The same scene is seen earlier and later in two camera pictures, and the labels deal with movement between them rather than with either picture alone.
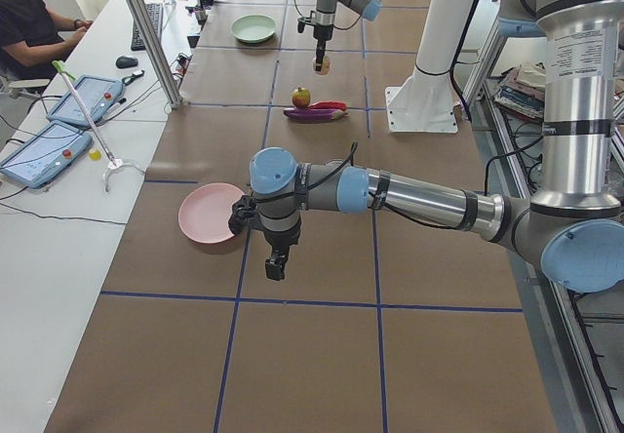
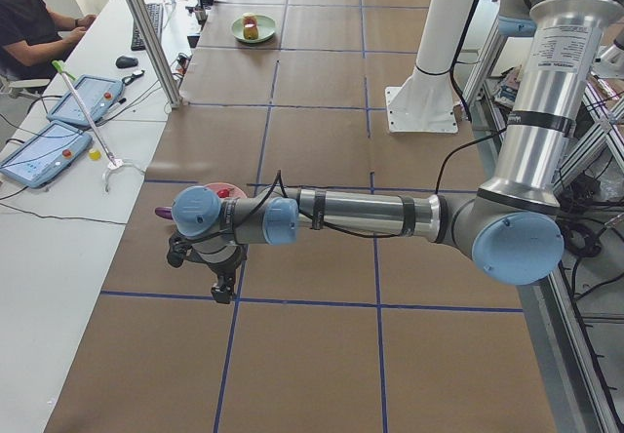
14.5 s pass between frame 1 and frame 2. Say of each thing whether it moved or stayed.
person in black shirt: stayed
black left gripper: moved
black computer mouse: stayed
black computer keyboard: stayed
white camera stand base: stayed
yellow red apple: moved
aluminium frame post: stayed
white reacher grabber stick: stayed
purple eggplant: moved
